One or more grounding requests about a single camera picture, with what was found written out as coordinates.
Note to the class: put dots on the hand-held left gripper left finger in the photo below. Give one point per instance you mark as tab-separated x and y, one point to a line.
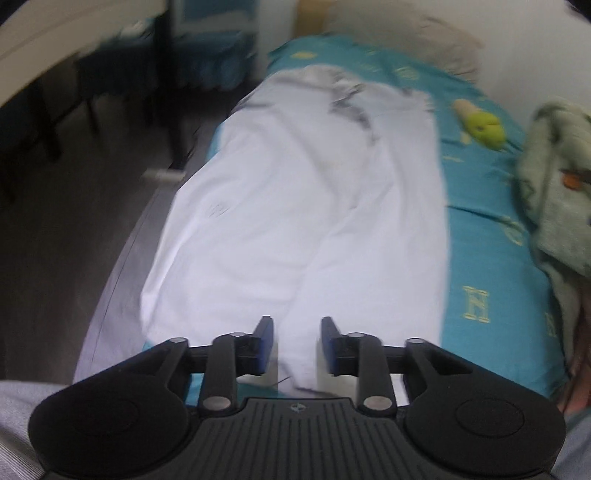
263	345

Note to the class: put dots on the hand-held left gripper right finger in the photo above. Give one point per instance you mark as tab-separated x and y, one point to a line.
328	345

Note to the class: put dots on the white shirt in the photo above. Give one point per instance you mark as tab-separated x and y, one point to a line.
300	207

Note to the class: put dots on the person's right forearm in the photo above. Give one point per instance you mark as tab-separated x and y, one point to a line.
576	369

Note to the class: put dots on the person's grey pants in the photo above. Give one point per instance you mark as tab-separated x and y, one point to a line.
18	415

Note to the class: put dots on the pale green printed fleece blanket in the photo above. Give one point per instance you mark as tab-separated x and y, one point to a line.
554	207

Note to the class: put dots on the green plush toy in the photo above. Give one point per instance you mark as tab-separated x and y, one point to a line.
485	127

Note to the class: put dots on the blue covered chair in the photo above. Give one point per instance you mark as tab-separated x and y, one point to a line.
115	64
210	50

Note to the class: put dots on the grey pillow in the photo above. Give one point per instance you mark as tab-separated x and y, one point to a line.
443	50

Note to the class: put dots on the yellow-brown bed headboard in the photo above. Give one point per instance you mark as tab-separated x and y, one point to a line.
310	14

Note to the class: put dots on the white desk with black legs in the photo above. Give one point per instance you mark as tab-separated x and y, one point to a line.
55	41

